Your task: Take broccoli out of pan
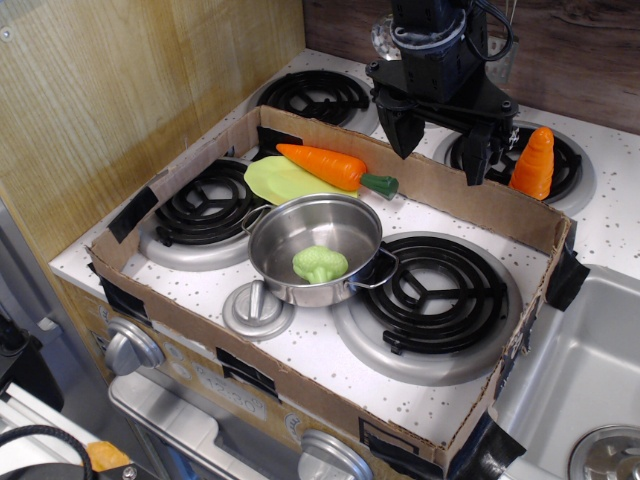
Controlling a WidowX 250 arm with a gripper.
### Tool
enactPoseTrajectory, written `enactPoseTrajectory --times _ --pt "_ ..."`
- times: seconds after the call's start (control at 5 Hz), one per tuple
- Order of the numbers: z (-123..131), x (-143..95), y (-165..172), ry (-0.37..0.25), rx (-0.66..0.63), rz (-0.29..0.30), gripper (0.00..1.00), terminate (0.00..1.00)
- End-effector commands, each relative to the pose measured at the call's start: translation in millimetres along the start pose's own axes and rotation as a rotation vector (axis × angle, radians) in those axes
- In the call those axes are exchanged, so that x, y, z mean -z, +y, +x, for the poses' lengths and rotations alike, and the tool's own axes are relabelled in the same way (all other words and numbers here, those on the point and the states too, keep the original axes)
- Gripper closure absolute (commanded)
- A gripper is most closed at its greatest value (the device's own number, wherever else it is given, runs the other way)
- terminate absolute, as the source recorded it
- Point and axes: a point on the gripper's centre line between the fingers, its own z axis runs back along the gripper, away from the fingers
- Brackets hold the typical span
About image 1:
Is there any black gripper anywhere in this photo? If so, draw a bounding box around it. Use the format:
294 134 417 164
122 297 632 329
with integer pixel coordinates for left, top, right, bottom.
366 9 518 186

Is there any green toy broccoli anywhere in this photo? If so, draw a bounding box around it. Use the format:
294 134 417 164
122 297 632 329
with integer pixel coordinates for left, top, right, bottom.
292 245 348 284

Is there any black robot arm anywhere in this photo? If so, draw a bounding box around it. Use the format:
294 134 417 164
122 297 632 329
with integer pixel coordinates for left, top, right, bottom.
366 1 519 186

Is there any small steel pan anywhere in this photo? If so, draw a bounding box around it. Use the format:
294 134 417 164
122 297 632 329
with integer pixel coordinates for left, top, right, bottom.
246 193 399 308

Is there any orange swirl cone toy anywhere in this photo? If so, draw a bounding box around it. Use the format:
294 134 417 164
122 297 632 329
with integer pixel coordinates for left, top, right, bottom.
509 127 555 200

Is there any hanging metal spatula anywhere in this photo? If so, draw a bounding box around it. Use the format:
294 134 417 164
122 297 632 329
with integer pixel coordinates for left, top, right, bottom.
485 34 519 85

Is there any orange toy carrot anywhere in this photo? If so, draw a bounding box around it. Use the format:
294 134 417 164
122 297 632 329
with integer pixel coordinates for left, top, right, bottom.
276 143 399 200

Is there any hanging round metal strainer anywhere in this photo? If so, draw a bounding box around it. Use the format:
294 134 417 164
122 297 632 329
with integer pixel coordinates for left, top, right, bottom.
371 14 401 61

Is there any rear left black burner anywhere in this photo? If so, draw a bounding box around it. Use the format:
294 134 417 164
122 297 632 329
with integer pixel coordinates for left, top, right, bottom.
247 70 379 135

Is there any front right black burner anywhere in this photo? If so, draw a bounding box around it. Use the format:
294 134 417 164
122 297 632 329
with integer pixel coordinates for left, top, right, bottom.
332 232 523 387

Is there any front left black burner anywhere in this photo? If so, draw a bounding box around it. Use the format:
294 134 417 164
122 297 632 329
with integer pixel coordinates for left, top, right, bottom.
139 157 267 272

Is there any silver stovetop knob front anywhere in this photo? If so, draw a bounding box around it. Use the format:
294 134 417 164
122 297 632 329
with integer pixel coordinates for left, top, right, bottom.
222 280 295 342

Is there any steel sink basin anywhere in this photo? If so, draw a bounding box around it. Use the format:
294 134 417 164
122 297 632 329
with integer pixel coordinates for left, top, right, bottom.
495 266 639 479

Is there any brown cardboard fence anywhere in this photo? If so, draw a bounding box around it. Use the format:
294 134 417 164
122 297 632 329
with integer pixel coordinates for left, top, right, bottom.
88 107 587 469

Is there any silver oven knob right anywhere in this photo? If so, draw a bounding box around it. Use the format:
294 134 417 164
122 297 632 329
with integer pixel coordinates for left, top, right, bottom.
297 429 374 480

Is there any silver oven knob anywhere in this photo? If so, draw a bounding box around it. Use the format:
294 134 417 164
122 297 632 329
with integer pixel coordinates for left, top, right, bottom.
105 317 165 376
297 429 374 480

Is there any silver sink drain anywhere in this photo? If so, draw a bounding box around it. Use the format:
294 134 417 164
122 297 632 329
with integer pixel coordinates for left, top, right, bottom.
567 425 639 479

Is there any silver oven knob left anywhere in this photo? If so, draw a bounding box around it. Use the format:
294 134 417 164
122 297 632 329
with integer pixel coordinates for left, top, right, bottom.
105 317 165 376

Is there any orange object lower left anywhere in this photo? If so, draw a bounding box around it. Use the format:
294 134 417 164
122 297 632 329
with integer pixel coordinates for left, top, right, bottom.
86 441 131 472

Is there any silver oven door handle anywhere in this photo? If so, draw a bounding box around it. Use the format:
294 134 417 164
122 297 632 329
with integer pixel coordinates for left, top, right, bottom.
109 373 264 479

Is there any black cable loop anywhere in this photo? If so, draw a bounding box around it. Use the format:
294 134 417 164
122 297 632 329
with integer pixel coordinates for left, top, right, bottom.
0 424 95 480

